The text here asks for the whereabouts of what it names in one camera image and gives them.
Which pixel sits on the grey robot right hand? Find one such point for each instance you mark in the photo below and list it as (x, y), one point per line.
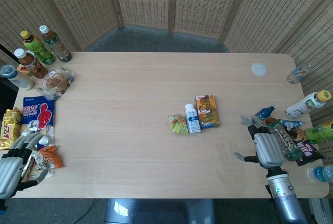
(269, 151)

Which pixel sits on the white crumpled snack wrapper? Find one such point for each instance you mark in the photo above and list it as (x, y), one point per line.
(49, 136)

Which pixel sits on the white-cap brown tea bottle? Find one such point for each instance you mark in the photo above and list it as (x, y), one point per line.
(30, 63)

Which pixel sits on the clear bottle with snacks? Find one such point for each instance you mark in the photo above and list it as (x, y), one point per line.
(299, 73)

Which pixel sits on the woven bamboo folding screen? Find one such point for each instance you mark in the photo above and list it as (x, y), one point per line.
(143, 0)

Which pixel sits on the blue-label water bottle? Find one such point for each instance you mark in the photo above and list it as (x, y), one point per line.
(322, 174)

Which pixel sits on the white blue-label bottle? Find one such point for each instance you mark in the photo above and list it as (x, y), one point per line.
(192, 119)

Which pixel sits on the white-cap dark green tea bottle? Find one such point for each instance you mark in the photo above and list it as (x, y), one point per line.
(56, 47)

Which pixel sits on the yellow-cap white drink bottle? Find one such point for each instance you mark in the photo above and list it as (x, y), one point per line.
(304, 105)

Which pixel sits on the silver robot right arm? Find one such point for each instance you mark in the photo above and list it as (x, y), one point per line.
(283, 195)

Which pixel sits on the orange snack packet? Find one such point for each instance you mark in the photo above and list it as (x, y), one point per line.
(52, 156)

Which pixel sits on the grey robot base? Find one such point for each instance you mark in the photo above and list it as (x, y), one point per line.
(158, 212)

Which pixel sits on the dark purple snack bag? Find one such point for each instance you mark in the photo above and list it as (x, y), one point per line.
(305, 146)

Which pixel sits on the orange drink carton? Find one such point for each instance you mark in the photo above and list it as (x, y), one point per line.
(207, 112)

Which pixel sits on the blue-cap dark bottle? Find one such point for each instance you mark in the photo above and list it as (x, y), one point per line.
(265, 112)

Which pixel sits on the bright green soda bottle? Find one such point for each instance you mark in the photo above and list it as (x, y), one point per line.
(320, 132)

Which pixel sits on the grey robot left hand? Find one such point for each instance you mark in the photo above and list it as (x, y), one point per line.
(9, 168)

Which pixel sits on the gold yellow snack bag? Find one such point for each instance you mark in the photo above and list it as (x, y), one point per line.
(10, 127)

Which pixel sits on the grey-cap white milky bottle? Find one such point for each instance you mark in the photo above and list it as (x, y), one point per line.
(17, 78)

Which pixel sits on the blue white red snack bag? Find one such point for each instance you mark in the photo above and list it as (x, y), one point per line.
(39, 113)

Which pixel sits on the bread in clear bag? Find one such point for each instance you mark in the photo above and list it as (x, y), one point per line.
(56, 82)

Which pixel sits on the clear green-label tea bottle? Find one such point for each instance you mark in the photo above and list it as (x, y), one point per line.
(284, 140)

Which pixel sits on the green snack packet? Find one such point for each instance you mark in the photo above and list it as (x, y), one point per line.
(178, 125)

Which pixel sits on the green bag at edge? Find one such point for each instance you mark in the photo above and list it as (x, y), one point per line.
(36, 48)

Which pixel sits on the blue white small packet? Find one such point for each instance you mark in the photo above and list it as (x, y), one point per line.
(291, 123)

